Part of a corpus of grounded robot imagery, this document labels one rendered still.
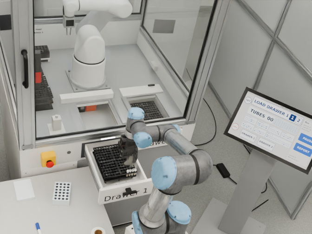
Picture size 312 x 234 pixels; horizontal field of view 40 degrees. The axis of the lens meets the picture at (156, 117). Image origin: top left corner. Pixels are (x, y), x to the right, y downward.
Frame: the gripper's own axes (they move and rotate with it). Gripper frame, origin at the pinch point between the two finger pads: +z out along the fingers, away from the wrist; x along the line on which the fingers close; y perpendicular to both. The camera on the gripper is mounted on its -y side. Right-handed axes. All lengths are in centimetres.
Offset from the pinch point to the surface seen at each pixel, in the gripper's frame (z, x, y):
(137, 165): 8.9, -4.0, -7.1
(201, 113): 98, -120, -138
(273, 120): -14, 4, -85
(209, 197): 97, -27, -93
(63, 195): 18.2, -2.9, 33.6
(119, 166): 7.3, -4.5, 3.7
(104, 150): 7.5, -18.1, 6.9
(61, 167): 21.4, -23.8, 29.0
